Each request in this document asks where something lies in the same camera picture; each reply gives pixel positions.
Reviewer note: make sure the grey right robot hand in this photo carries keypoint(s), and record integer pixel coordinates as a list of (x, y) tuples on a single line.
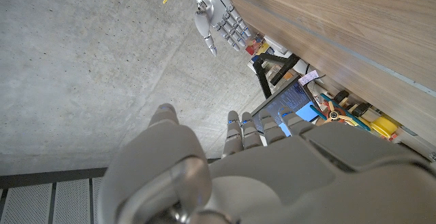
[(214, 6)]

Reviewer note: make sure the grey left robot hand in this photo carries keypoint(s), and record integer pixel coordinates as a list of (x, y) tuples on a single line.
[(272, 183)]

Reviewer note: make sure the computer monitor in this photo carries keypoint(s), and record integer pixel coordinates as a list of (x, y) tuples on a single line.
[(289, 98)]

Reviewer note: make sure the wooden toy plane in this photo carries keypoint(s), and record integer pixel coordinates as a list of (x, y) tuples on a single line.
[(335, 114)]

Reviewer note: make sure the paper note on monitor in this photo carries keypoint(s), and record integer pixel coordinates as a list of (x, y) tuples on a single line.
[(308, 77)]

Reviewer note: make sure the yellow cup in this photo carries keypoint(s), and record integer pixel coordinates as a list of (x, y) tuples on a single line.
[(384, 127)]

